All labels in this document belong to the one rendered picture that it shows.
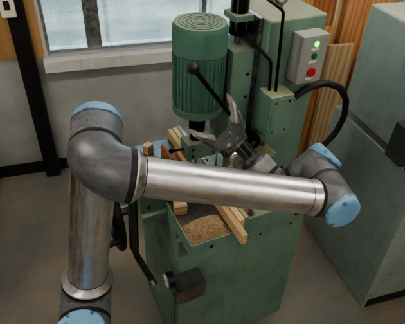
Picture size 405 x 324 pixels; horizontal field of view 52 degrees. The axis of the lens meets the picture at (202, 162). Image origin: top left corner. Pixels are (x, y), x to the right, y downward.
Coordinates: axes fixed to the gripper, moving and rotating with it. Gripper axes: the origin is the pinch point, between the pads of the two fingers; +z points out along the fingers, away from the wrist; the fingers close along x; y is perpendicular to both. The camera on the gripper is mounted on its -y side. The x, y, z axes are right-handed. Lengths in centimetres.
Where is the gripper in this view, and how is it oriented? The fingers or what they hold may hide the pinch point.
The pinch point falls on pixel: (206, 110)
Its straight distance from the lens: 121.2
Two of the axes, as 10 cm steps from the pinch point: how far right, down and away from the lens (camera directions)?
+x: -7.4, 6.6, 0.8
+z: -6.6, -7.5, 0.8
